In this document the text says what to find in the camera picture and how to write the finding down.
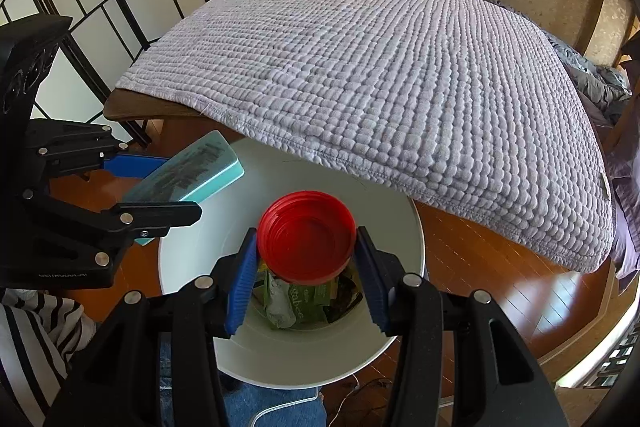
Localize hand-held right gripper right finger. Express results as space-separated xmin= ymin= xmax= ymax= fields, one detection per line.
xmin=354 ymin=226 xmax=571 ymax=427

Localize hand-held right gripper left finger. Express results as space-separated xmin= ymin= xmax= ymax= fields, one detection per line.
xmin=42 ymin=227 xmax=261 ymax=427

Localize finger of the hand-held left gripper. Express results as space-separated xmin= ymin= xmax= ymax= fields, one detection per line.
xmin=24 ymin=119 xmax=169 ymax=194
xmin=24 ymin=191 xmax=204 ymax=259

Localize black snack wrapper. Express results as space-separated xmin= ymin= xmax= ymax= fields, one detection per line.
xmin=335 ymin=264 xmax=368 ymax=308

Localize green chip bag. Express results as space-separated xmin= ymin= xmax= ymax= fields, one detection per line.
xmin=262 ymin=269 xmax=331 ymax=330

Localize teal tissue pack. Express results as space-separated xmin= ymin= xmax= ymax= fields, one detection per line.
xmin=122 ymin=130 xmax=246 ymax=248

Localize white round bin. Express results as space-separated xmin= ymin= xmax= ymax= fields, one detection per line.
xmin=157 ymin=138 xmax=427 ymax=389

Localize red plastic lid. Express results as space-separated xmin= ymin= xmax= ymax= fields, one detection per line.
xmin=257 ymin=191 xmax=358 ymax=284

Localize blue jeans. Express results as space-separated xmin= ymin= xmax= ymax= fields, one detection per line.
xmin=159 ymin=334 xmax=328 ymax=427

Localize striped shirt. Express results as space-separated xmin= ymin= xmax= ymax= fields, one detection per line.
xmin=0 ymin=289 xmax=98 ymax=427

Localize lavender quilted blanket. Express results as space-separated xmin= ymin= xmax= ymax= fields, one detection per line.
xmin=115 ymin=0 xmax=616 ymax=274

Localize dark wooden railing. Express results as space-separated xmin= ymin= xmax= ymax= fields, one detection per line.
xmin=585 ymin=332 xmax=638 ymax=388

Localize purple bedding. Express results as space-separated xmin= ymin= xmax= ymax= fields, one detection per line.
xmin=602 ymin=107 xmax=640 ymax=280

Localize grey duvet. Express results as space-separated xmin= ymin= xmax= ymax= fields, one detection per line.
xmin=430 ymin=0 xmax=633 ymax=118

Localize white floor cable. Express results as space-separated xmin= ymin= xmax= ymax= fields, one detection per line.
xmin=251 ymin=374 xmax=362 ymax=427

